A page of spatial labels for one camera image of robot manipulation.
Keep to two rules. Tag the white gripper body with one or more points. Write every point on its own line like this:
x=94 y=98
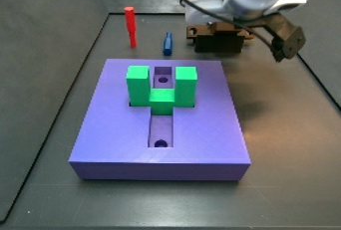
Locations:
x=209 y=11

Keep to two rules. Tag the red hexagonal peg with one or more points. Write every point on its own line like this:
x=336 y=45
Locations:
x=132 y=25

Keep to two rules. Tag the purple base block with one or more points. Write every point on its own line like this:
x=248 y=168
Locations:
x=195 y=145

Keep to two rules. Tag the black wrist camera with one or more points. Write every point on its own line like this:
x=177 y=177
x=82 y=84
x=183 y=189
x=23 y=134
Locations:
x=288 y=36

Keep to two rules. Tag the brown T-shaped block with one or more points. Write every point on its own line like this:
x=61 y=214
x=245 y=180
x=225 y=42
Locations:
x=221 y=31

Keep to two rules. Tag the blue cylindrical peg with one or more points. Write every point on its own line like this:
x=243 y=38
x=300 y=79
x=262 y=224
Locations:
x=168 y=45

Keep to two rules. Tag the green U-shaped block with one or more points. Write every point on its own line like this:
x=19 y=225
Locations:
x=163 y=99

